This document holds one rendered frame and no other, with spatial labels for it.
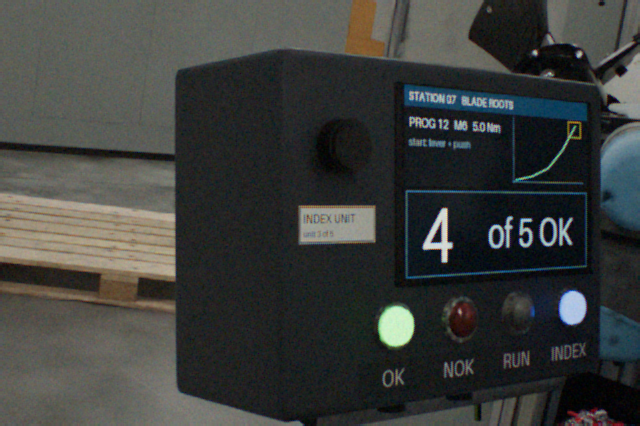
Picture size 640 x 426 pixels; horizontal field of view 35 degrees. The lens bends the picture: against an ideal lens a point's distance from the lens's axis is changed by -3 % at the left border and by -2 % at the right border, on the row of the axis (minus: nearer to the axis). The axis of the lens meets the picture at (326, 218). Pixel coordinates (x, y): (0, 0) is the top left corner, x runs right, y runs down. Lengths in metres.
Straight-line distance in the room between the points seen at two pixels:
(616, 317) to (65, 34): 5.95
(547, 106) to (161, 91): 6.26
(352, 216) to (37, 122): 6.21
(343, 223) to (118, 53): 6.24
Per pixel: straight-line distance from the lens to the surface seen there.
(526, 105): 0.64
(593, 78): 1.41
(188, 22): 6.87
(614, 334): 0.89
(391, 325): 0.56
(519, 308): 0.63
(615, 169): 0.84
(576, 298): 0.67
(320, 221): 0.53
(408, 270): 0.57
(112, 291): 3.99
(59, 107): 6.73
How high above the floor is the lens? 1.29
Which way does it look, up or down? 12 degrees down
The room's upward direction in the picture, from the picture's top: 9 degrees clockwise
